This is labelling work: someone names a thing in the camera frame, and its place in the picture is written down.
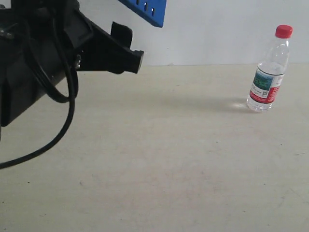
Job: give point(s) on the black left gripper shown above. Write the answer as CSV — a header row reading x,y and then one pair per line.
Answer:
x,y
86,46

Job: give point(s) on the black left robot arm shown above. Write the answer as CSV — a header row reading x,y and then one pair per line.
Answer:
x,y
41,41

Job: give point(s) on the blue ring binder notebook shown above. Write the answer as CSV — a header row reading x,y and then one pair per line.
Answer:
x,y
152,11

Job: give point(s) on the clear water bottle red cap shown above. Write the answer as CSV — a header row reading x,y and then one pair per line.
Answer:
x,y
270,71

